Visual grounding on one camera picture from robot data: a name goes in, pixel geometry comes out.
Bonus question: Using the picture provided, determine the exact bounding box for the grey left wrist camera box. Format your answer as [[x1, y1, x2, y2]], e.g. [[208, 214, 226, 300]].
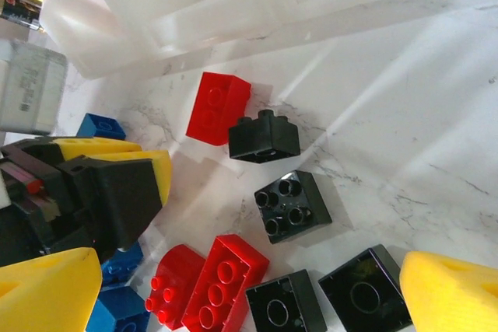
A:
[[0, 40, 69, 135]]

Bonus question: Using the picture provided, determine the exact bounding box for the blue lego brick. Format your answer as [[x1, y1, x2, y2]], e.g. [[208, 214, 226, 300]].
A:
[[76, 113, 128, 142], [86, 285, 151, 332], [100, 241, 144, 285]]

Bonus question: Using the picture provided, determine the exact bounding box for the dark small jar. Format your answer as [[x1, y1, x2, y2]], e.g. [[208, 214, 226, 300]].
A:
[[0, 0, 43, 32]]

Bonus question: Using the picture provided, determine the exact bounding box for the curved red lego brick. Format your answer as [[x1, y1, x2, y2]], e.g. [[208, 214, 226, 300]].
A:
[[144, 244, 207, 329]]

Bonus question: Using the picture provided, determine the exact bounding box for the long red lego brick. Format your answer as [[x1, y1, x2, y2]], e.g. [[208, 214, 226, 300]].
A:
[[181, 233, 270, 332]]

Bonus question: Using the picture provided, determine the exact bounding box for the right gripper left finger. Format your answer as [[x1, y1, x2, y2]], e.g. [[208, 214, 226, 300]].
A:
[[0, 246, 103, 332]]

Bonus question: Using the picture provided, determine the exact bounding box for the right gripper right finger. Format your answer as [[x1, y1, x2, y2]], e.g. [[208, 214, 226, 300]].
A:
[[399, 250, 498, 332]]

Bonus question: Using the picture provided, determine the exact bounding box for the black lego brick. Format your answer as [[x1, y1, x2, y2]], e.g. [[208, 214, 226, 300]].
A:
[[228, 109, 301, 164], [317, 244, 413, 332], [254, 170, 333, 245], [244, 269, 328, 332]]

